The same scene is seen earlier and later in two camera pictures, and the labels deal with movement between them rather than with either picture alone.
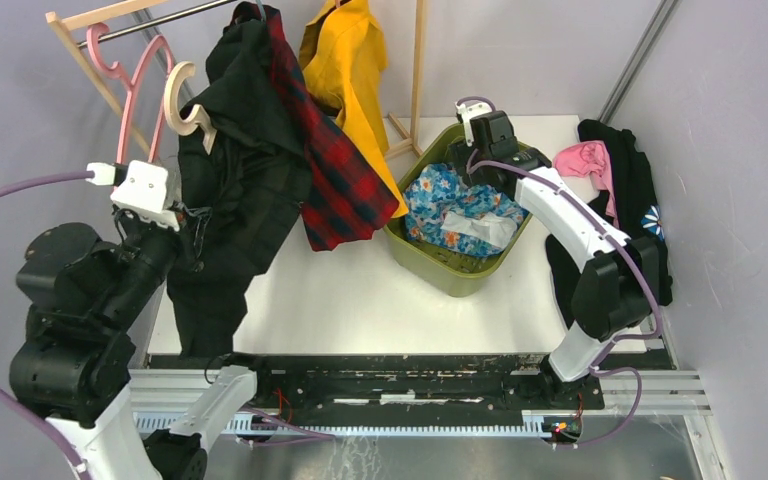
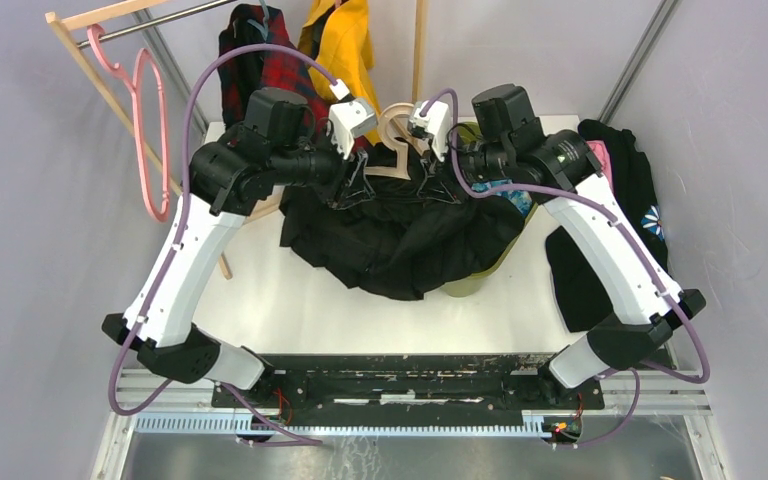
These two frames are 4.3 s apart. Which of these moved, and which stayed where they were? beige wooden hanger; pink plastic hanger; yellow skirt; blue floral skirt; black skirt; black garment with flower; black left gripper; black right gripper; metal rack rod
Moved: blue floral skirt; black right gripper; beige wooden hanger; black skirt; pink plastic hanger; black left gripper
Stayed: black garment with flower; yellow skirt; metal rack rod
